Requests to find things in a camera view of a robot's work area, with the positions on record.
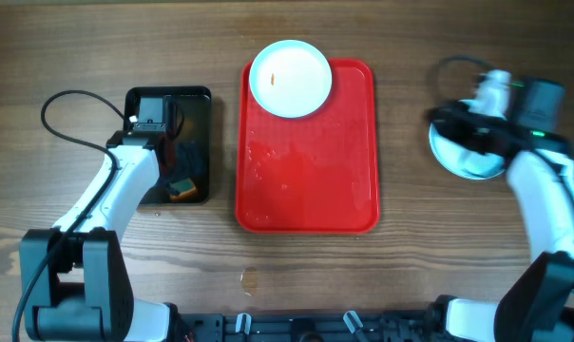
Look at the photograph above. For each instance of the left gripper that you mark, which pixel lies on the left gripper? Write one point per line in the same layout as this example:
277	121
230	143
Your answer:
186	162

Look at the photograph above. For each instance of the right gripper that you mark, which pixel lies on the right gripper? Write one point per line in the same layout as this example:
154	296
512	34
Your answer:
448	117

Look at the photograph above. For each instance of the orange green scrub sponge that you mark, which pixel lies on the orange green scrub sponge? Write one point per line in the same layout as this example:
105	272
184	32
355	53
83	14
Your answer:
181	190

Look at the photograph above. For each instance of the white plate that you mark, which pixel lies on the white plate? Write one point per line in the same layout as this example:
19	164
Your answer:
461	139
462	162
290	79

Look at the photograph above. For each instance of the white plate top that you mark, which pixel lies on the white plate top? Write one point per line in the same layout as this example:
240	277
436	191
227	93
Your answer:
290	79

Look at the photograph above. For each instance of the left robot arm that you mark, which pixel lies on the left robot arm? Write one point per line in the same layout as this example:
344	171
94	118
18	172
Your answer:
75	283

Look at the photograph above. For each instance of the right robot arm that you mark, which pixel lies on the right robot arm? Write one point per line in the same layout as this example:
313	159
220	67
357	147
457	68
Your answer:
540	305

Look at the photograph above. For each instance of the black water tray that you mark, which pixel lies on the black water tray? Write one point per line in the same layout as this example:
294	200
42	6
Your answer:
196	103

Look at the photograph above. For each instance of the red plastic tray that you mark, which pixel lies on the red plastic tray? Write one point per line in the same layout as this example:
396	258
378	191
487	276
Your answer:
312	175

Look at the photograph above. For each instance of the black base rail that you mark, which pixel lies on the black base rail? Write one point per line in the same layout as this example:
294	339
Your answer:
382	327

